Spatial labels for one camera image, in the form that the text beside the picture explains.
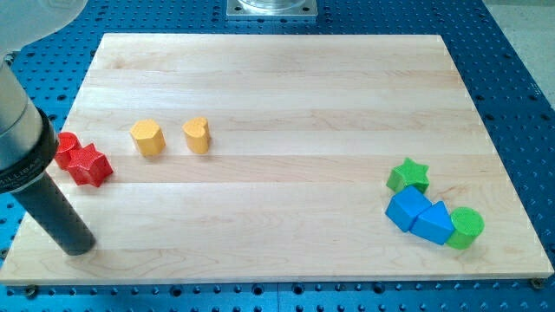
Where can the yellow hexagon block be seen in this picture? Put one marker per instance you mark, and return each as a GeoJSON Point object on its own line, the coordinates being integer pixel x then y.
{"type": "Point", "coordinates": [148, 137]}

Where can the blue cube block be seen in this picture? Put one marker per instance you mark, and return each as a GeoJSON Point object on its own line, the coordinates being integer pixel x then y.
{"type": "Point", "coordinates": [405, 206]}

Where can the green star block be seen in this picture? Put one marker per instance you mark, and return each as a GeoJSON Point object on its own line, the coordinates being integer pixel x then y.
{"type": "Point", "coordinates": [409, 173]}

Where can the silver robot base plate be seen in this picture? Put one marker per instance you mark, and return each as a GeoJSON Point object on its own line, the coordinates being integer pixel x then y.
{"type": "Point", "coordinates": [250, 8]}

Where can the green cylinder block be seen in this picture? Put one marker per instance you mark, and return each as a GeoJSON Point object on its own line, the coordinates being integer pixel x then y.
{"type": "Point", "coordinates": [468, 225]}

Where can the red round block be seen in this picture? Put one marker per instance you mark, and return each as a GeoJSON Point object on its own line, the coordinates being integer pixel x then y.
{"type": "Point", "coordinates": [67, 142]}

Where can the blue perforated table plate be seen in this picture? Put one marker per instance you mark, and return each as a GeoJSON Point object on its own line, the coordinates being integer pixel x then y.
{"type": "Point", "coordinates": [515, 111]}

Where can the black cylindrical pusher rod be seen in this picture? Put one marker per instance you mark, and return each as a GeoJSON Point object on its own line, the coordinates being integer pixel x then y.
{"type": "Point", "coordinates": [46, 204]}

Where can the red star block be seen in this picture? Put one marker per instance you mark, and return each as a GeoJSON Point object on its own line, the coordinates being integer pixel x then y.
{"type": "Point", "coordinates": [88, 166]}

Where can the blue triangle block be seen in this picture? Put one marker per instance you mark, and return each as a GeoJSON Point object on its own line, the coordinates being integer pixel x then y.
{"type": "Point", "coordinates": [434, 224]}

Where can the yellow heart block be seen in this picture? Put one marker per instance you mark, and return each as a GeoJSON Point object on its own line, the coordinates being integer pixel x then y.
{"type": "Point", "coordinates": [197, 133]}

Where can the light wooden board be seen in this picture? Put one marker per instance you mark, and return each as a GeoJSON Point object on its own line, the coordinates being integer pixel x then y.
{"type": "Point", "coordinates": [304, 133]}

